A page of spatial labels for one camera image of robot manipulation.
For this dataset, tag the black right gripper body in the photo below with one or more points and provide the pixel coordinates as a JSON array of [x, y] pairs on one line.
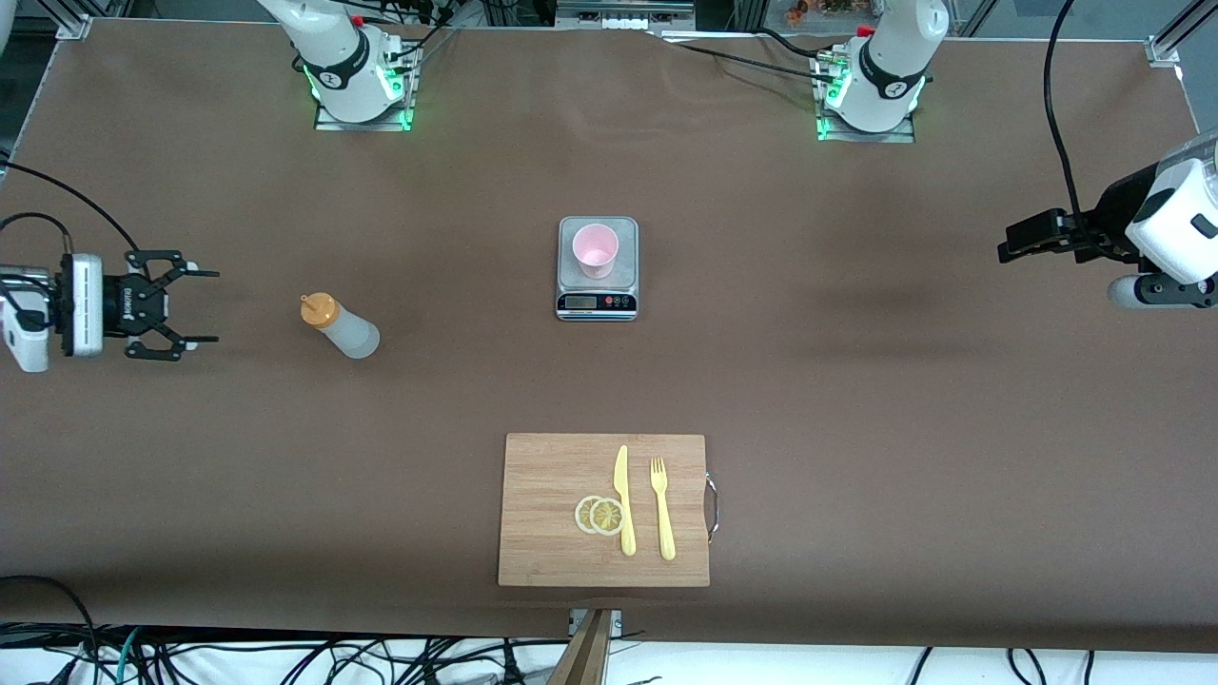
[[116, 304]]

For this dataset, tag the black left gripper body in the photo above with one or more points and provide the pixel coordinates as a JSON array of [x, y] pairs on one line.
[[1111, 221]]

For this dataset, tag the clear sauce bottle orange cap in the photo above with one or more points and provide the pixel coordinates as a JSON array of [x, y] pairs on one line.
[[352, 335]]

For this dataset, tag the pink cup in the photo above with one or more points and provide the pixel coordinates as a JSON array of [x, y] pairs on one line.
[[596, 249]]

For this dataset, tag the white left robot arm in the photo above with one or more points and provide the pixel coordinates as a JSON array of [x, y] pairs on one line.
[[1175, 228]]

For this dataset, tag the wooden cutting board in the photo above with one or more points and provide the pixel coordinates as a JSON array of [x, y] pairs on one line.
[[552, 495]]

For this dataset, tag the silver kitchen scale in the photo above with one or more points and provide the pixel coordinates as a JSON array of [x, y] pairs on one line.
[[597, 303]]

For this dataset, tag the lemon slice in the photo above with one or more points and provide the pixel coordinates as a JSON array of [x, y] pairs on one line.
[[606, 517], [581, 515]]

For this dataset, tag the white power strip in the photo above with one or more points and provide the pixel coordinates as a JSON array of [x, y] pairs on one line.
[[623, 21]]

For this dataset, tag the yellow plastic fork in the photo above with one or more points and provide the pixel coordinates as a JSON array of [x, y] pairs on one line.
[[663, 518]]

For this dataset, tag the yellow plastic knife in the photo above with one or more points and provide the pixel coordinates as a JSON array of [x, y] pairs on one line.
[[623, 476]]

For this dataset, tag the aluminium frame profile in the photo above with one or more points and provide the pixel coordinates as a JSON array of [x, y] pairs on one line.
[[71, 27], [1163, 49]]

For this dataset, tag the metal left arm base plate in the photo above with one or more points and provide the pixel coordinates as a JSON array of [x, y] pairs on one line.
[[866, 137]]

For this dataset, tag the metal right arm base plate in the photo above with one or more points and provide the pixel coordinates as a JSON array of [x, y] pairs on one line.
[[366, 126]]

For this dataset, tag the wooden post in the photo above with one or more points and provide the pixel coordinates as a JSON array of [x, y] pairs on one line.
[[585, 656]]

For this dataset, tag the metal table bracket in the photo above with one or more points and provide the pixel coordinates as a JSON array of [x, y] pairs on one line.
[[617, 623]]

